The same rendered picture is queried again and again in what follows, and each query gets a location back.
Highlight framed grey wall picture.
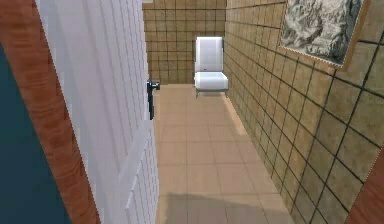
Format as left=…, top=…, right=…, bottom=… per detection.
left=277, top=0, right=372, bottom=72

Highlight white room door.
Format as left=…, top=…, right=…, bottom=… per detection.
left=34, top=0, right=160, bottom=224

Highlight white armchair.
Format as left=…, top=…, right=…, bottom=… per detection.
left=193, top=36, right=230, bottom=99

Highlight black door handle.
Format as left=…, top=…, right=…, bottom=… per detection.
left=146, top=78, right=161, bottom=121

